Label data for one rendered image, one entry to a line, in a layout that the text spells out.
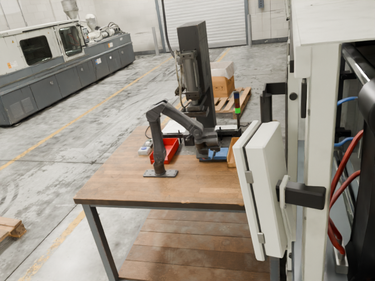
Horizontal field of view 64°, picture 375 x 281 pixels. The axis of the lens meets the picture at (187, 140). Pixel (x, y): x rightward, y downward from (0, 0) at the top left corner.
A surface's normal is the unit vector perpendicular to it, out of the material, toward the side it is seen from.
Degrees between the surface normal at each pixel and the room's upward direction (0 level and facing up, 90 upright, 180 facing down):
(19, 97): 90
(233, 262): 0
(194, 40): 90
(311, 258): 90
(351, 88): 90
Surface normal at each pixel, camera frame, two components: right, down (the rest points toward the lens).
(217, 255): -0.14, -0.89
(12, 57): 0.95, 0.00
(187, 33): -0.23, 0.45
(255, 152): -0.47, 0.44
